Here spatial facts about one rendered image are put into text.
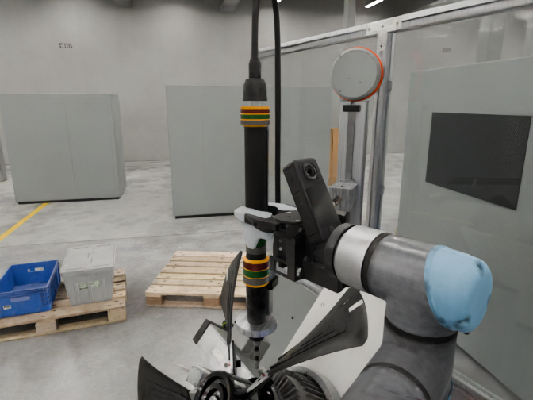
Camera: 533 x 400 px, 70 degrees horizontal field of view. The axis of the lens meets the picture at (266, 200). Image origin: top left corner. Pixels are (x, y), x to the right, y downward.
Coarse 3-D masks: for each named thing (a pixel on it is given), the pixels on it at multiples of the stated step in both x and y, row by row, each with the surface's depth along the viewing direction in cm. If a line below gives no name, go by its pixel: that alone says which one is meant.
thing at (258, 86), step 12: (252, 60) 55; (252, 72) 55; (252, 84) 55; (264, 84) 55; (252, 96) 55; (264, 96) 55; (252, 288) 62; (264, 288) 63; (252, 300) 63; (264, 300) 63; (252, 312) 64; (264, 312) 64; (252, 324) 64
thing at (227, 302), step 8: (240, 256) 96; (232, 264) 100; (232, 272) 97; (224, 280) 106; (232, 280) 95; (224, 288) 105; (232, 288) 93; (224, 296) 104; (232, 296) 91; (224, 304) 104; (232, 304) 90; (224, 312) 104
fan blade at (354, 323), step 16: (352, 288) 83; (336, 304) 83; (352, 304) 75; (336, 320) 74; (352, 320) 70; (320, 336) 72; (336, 336) 68; (352, 336) 65; (288, 352) 78; (304, 352) 71; (320, 352) 67; (272, 368) 75
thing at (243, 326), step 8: (272, 272) 66; (272, 280) 66; (272, 288) 65; (272, 296) 67; (272, 304) 68; (240, 320) 65; (272, 320) 65; (240, 328) 63; (248, 328) 63; (256, 328) 63; (264, 328) 63; (272, 328) 63; (248, 336) 63; (256, 336) 62; (264, 336) 63
